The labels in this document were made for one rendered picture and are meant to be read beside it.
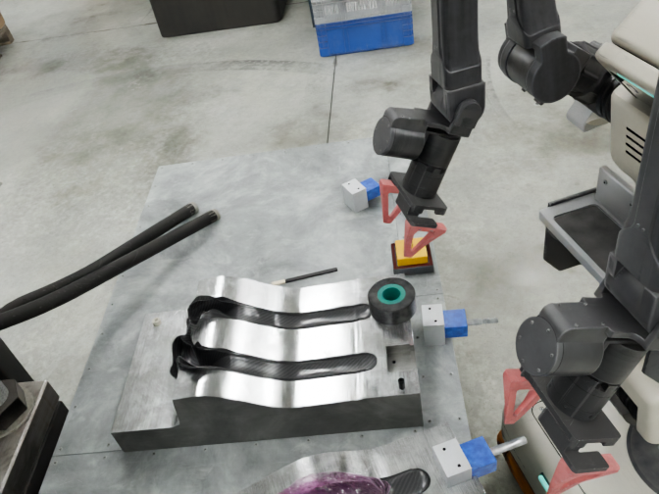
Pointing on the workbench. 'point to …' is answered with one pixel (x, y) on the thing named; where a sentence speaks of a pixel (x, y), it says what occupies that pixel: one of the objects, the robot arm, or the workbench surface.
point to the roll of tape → (392, 301)
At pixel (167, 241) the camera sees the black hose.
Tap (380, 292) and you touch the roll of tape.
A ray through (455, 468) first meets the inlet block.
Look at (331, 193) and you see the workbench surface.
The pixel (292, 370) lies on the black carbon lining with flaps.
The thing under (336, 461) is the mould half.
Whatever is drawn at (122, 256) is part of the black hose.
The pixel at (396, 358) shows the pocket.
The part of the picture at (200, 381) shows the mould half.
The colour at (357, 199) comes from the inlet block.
